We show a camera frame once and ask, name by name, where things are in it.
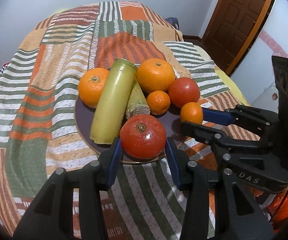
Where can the purple bag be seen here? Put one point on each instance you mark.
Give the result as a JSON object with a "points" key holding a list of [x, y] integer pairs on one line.
{"points": [[174, 23]]}

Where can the yellow patterned bed sheet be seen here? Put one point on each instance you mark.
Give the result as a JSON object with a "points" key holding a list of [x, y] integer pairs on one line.
{"points": [[224, 80]]}

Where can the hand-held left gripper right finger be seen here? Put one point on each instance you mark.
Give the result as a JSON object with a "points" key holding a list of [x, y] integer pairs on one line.
{"points": [[174, 165]]}

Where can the purple plate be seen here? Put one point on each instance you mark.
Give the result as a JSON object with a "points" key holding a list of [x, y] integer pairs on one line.
{"points": [[84, 122]]}

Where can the thick yellow sugarcane piece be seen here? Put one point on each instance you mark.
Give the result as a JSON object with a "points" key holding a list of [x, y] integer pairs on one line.
{"points": [[114, 100]]}

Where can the red tomato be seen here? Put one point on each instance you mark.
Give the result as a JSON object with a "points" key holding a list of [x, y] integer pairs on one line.
{"points": [[142, 136], [184, 92]]}

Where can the white wardrobe door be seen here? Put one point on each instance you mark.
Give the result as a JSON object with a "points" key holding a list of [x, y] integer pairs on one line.
{"points": [[258, 62]]}

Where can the striped patchwork blanket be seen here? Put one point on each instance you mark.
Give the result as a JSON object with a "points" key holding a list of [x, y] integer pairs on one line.
{"points": [[46, 105]]}

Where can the large orange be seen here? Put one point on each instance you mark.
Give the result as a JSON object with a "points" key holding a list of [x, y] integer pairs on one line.
{"points": [[155, 75], [92, 87]]}

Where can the small mandarin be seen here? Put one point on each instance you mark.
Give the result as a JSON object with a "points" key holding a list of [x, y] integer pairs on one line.
{"points": [[191, 112], [159, 102]]}

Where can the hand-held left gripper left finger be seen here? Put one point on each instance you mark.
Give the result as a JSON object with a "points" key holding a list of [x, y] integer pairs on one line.
{"points": [[114, 160]]}

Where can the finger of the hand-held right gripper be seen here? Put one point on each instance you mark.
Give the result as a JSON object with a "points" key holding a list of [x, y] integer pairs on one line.
{"points": [[201, 132], [216, 116]]}

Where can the brown wooden door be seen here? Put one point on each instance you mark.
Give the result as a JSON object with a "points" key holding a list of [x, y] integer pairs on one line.
{"points": [[236, 22]]}

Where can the orange cloth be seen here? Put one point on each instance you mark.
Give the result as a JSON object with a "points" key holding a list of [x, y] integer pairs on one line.
{"points": [[286, 205]]}

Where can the thin yellow sugarcane piece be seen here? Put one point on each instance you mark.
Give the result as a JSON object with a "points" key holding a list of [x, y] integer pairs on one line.
{"points": [[136, 102]]}

